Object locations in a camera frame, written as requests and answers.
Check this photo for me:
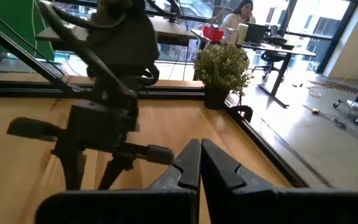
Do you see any black laptop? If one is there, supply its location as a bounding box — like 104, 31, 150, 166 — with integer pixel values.
244, 22, 270, 44

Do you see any red basket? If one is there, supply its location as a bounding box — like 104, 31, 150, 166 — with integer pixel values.
203, 24, 226, 43

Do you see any pale green canister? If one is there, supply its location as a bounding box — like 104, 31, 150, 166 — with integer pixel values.
236, 23, 249, 45

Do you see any black curved frame handle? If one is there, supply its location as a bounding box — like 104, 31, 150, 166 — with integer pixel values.
228, 105, 254, 124

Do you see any black office chair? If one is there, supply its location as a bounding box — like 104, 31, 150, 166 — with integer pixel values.
253, 51, 287, 80

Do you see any potted green artificial plant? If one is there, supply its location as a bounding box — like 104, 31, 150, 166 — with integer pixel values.
193, 43, 253, 110

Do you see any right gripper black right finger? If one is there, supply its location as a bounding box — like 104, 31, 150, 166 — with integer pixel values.
201, 139, 358, 224

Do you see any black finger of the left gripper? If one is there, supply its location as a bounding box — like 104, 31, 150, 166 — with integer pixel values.
6, 116, 88, 191
97, 143, 175, 190

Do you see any black-legged office desk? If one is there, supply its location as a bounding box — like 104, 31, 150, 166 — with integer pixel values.
190, 28, 317, 109

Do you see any person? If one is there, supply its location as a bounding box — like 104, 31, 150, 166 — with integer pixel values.
219, 0, 255, 30

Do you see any green panel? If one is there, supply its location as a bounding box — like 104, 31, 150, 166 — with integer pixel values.
0, 0, 55, 62

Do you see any white canister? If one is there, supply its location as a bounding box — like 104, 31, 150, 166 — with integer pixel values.
223, 27, 238, 44

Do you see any grey desk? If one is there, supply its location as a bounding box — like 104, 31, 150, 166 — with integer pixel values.
35, 17, 198, 47

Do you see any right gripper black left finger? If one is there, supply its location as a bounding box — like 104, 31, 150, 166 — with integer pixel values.
35, 139, 202, 224

